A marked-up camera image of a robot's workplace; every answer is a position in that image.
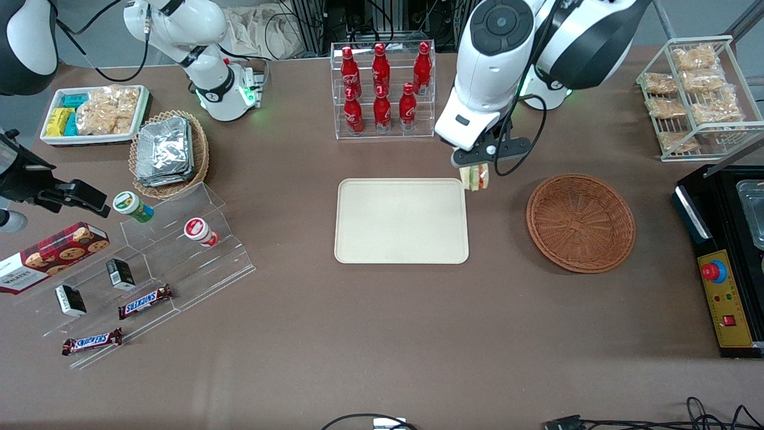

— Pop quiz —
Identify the clear acrylic bottle rack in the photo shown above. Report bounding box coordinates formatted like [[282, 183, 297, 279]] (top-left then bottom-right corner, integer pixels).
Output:
[[330, 41, 436, 140]]

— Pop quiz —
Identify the white rectangular snack bin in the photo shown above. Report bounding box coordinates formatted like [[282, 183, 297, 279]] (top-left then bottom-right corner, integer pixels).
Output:
[[40, 85, 150, 146]]

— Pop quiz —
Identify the triangle sandwich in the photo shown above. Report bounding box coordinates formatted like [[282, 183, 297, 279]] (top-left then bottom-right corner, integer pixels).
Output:
[[460, 164, 490, 192]]

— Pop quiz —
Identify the black appliance yellow panel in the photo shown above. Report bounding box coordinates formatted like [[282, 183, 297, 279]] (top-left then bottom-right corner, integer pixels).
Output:
[[671, 164, 764, 359]]

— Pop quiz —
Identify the clear bag of pastry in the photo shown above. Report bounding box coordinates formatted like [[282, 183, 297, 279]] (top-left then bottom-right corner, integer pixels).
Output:
[[646, 97, 686, 119], [658, 131, 700, 153], [643, 72, 679, 96], [682, 70, 726, 94], [673, 46, 717, 72], [691, 94, 744, 125]]

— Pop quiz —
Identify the grey metal bar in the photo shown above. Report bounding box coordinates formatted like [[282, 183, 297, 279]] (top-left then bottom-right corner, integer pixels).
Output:
[[704, 134, 764, 179]]

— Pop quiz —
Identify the aluminium frame post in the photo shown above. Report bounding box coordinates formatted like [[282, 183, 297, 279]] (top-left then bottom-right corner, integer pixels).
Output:
[[724, 0, 764, 42], [652, 0, 674, 44]]

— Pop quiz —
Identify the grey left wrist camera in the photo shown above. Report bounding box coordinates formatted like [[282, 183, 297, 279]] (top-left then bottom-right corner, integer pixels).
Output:
[[451, 148, 496, 169]]

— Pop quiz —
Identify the white wire rack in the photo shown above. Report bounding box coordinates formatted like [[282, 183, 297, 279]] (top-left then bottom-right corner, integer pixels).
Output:
[[636, 36, 764, 162]]

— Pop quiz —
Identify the red tartan cookie box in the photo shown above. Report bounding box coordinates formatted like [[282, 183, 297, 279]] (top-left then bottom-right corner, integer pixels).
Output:
[[0, 222, 110, 294]]

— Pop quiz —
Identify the clear bag of crackers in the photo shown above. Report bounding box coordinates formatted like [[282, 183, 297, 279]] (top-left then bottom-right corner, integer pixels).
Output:
[[90, 85, 140, 115], [76, 105, 125, 136]]

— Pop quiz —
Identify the red cola bottle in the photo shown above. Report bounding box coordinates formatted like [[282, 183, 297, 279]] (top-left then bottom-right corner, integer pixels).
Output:
[[372, 43, 391, 95], [413, 42, 433, 95], [374, 85, 392, 133], [344, 88, 365, 135], [399, 82, 417, 132], [341, 47, 362, 99]]

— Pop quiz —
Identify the small black carton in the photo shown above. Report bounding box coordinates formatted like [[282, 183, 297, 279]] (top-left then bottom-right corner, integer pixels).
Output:
[[106, 258, 136, 291], [55, 285, 87, 317]]

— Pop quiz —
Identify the red strawberry yogurt cup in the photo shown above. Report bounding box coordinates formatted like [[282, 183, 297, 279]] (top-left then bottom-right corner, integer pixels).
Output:
[[184, 218, 219, 248]]

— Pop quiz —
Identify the green yogurt cup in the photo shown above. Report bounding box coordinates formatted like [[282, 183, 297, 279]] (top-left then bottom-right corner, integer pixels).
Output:
[[113, 191, 155, 223]]

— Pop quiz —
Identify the small oval wicker basket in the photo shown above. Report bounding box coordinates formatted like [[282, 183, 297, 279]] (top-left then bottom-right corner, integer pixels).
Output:
[[128, 110, 210, 199]]

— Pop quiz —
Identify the clear acrylic stepped stand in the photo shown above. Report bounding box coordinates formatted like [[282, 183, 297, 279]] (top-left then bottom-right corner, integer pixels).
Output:
[[12, 182, 256, 370]]

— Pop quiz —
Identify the large round wicker basket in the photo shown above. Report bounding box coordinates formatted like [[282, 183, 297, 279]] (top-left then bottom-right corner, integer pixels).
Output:
[[526, 173, 636, 274]]

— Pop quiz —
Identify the Snickers chocolate bar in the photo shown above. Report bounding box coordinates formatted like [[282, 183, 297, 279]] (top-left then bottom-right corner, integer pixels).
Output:
[[62, 327, 124, 357], [118, 284, 174, 320]]

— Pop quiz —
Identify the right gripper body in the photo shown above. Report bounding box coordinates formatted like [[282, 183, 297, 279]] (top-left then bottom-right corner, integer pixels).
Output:
[[0, 130, 56, 207]]

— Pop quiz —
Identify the black left camera cable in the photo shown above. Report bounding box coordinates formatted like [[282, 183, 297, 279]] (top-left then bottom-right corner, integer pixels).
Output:
[[494, 75, 548, 177]]

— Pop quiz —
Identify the foil-wrapped pack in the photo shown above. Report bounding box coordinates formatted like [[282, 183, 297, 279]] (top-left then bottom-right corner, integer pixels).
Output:
[[137, 116, 193, 175], [136, 169, 195, 188]]

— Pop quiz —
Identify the black cable bundle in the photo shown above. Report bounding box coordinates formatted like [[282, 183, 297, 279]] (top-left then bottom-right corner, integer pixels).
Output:
[[579, 397, 764, 430]]

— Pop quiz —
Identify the cream plastic tray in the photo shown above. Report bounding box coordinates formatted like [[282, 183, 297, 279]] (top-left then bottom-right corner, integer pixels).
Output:
[[334, 178, 470, 265]]

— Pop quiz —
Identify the dark background equipment rack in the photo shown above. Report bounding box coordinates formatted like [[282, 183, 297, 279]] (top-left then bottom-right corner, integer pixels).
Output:
[[291, 0, 469, 51]]

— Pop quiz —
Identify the beige crumpled cloth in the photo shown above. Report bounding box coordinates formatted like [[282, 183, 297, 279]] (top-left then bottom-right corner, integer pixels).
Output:
[[226, 5, 302, 60]]

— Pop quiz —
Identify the yellow snack pack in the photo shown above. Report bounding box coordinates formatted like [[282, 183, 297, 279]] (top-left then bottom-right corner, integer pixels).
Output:
[[46, 107, 73, 137]]

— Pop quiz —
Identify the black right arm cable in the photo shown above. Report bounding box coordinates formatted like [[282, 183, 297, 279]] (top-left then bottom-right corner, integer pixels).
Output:
[[56, 0, 151, 82]]

